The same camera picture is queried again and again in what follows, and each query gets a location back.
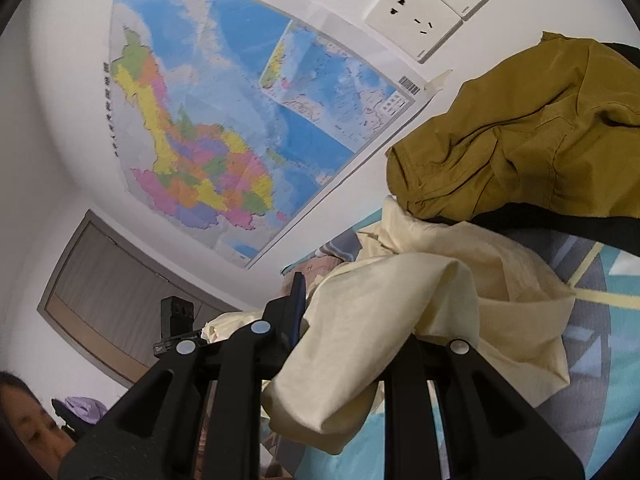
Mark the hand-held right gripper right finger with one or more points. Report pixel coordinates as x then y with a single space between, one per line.
415 390

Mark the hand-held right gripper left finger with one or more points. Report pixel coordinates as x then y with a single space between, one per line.
298 302

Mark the cream garment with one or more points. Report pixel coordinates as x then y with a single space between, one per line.
400 300

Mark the pink cloth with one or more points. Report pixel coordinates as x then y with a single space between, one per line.
322 266

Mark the grey door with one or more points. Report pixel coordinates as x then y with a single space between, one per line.
100 285

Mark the purple cloth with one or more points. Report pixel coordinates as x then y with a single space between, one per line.
85 407

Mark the person's head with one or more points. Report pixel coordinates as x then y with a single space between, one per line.
30 425

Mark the patterned grey teal bed sheet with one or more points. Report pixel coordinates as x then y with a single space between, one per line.
600 310

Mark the beige tape piece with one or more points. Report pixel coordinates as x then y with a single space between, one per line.
437 81

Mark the mustard garment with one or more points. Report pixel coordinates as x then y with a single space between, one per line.
525 135

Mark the colourful wall map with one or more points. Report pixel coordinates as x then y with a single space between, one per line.
225 110

